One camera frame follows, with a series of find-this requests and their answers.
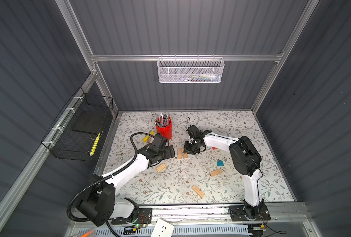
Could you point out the yellow marker in black basket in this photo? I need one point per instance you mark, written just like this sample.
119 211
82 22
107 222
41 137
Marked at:
95 144

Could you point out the white wire mesh basket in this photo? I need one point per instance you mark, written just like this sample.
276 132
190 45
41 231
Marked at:
173 70

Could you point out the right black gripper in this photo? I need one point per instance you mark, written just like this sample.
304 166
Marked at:
186 149

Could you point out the black wire basket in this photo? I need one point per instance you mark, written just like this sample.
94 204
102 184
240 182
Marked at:
63 143

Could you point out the wood block front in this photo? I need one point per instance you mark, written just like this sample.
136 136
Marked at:
198 191

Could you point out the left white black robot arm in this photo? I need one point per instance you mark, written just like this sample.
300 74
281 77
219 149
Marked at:
97 202

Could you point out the markers in white basket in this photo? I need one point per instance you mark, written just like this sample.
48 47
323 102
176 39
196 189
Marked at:
214 78

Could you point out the black pad in basket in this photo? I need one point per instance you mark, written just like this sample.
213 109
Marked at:
88 122

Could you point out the teal arch block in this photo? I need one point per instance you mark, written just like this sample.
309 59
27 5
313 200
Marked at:
220 163

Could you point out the pencils bunch in cup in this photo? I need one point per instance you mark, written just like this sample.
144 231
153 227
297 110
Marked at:
163 120

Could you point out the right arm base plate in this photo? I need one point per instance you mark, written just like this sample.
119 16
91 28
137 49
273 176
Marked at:
237 213

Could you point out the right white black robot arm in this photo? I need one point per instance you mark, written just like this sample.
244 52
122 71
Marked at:
246 160

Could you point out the floral table mat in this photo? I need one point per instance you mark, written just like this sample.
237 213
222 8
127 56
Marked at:
174 184

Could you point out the yellow highlighter pen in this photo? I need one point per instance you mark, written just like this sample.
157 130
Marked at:
145 139

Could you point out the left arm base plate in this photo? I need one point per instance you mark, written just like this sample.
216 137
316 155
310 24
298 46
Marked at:
142 215

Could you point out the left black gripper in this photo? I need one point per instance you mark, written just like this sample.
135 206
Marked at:
169 152

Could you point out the red pencil cup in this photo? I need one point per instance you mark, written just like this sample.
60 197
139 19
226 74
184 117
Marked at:
165 131

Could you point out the white power socket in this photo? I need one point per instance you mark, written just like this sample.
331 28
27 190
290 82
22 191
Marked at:
162 229

